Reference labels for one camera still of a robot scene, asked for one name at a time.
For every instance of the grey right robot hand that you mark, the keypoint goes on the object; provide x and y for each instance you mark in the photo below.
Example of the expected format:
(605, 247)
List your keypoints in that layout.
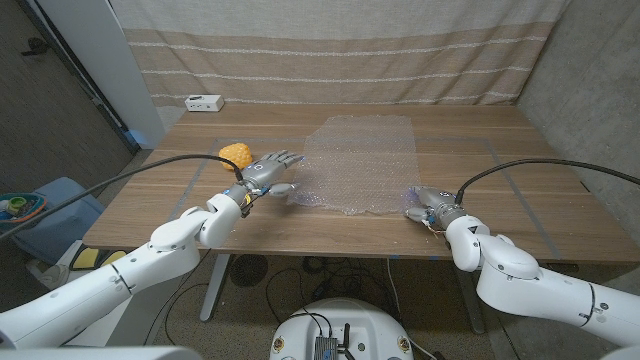
(440, 205)

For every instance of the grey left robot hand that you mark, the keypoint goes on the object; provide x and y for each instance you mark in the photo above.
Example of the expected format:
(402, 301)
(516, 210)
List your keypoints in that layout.
(262, 172)

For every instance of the clear bubble wrap sheet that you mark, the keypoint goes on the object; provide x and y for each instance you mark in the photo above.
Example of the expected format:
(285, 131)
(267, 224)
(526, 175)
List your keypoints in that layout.
(360, 160)

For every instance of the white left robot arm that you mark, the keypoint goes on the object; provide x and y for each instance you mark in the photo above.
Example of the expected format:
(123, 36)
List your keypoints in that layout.
(100, 290)

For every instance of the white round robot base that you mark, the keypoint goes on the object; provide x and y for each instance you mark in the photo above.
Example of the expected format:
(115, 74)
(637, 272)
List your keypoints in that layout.
(370, 325)

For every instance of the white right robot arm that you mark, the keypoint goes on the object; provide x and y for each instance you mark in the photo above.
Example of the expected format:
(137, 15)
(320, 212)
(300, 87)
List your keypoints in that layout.
(540, 292)

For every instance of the yellow sponge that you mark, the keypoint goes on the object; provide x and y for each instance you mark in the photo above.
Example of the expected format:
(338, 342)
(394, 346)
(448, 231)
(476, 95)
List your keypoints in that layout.
(236, 155)

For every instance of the white power strip box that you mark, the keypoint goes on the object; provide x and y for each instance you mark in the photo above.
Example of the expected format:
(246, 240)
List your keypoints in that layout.
(204, 103)

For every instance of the grey table leg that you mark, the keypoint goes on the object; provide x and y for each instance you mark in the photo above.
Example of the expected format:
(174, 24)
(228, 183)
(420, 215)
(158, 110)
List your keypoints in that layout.
(465, 295)

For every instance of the black round floor disc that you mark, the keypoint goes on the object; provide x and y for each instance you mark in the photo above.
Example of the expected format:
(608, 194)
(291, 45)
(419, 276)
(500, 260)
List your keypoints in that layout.
(247, 272)

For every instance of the white table leg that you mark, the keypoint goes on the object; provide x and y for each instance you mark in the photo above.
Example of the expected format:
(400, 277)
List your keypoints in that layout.
(215, 290)

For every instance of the beige striped curtain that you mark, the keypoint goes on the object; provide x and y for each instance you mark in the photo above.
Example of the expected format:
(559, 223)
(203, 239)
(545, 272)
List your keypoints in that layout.
(325, 50)

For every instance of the grey electronics module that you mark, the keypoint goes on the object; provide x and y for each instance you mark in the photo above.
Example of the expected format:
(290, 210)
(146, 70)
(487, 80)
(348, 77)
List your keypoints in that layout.
(325, 347)

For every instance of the yellow black mat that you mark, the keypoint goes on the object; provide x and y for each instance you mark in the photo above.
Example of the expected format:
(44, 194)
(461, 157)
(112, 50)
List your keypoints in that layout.
(87, 257)

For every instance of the blue storage bin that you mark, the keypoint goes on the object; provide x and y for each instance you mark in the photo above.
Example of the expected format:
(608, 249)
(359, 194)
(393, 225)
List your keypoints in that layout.
(65, 220)

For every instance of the teal orange toy bowl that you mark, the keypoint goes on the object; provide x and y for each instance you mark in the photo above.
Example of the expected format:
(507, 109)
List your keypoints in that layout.
(30, 210)

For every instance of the white sneaker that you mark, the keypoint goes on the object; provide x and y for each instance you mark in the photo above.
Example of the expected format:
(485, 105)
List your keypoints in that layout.
(50, 276)

